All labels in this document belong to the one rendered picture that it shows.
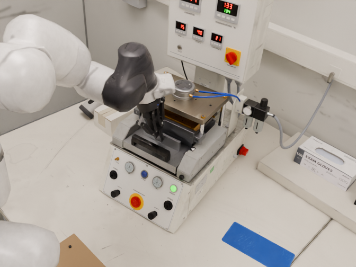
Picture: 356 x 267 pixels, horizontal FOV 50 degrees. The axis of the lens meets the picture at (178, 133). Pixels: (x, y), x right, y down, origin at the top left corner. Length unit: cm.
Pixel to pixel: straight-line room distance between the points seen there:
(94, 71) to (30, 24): 33
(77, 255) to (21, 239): 45
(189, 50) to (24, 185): 79
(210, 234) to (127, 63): 68
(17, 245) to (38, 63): 32
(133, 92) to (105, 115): 72
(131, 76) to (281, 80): 94
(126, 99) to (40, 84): 38
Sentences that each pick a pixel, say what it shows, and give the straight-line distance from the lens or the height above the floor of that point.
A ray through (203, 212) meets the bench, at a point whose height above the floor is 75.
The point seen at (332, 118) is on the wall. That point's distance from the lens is 173.
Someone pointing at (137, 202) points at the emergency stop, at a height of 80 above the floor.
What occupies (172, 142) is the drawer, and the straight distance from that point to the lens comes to 131.
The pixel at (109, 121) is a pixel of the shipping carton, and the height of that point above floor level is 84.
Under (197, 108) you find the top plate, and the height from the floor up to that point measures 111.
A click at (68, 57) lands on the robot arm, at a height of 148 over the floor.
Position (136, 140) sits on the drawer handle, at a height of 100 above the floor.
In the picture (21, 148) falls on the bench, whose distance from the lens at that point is 173.
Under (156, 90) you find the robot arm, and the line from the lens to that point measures 108.
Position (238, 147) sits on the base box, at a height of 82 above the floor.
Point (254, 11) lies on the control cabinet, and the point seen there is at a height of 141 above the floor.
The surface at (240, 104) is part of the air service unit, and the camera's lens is 139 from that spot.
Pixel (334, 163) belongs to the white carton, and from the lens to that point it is 159.
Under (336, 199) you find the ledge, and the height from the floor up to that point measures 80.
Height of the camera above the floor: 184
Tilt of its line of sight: 39 degrees down
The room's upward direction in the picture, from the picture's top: 5 degrees clockwise
